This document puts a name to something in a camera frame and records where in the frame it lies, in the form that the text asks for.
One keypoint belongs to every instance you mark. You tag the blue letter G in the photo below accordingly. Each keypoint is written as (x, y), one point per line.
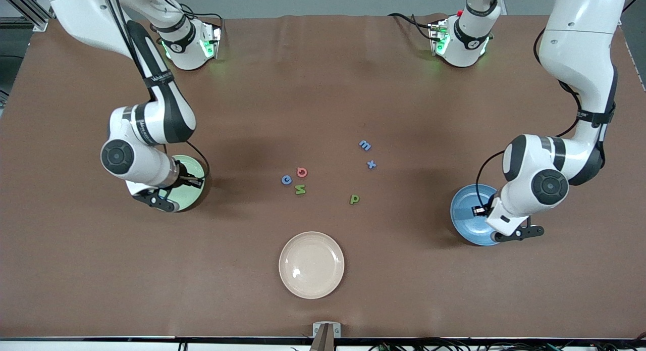
(283, 180)

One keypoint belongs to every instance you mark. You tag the white table edge rail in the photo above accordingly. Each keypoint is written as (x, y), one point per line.
(101, 347)

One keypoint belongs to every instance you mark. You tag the green plate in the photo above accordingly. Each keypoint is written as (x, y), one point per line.
(191, 165)

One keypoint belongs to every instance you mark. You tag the blue letter m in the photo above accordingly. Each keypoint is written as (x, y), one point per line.
(365, 146)

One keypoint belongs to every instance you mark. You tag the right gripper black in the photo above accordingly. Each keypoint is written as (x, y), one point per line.
(186, 180)

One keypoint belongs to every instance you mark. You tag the beige plate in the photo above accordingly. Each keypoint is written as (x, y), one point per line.
(311, 265)

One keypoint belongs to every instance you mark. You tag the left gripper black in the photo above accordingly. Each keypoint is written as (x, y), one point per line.
(481, 209)

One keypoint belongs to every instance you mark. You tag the red letter Q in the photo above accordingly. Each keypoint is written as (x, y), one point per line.
(298, 172)

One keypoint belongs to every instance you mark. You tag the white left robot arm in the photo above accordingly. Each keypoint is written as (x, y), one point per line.
(575, 53)

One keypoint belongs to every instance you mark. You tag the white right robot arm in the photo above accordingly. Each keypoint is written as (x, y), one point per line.
(146, 164)

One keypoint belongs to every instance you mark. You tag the green capital letter N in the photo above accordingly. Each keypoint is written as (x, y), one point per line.
(300, 190)

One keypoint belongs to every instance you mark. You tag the grey metal bracket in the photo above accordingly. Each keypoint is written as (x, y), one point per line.
(326, 330)

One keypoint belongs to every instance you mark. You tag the blue plate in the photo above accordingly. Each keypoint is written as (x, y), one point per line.
(464, 219)

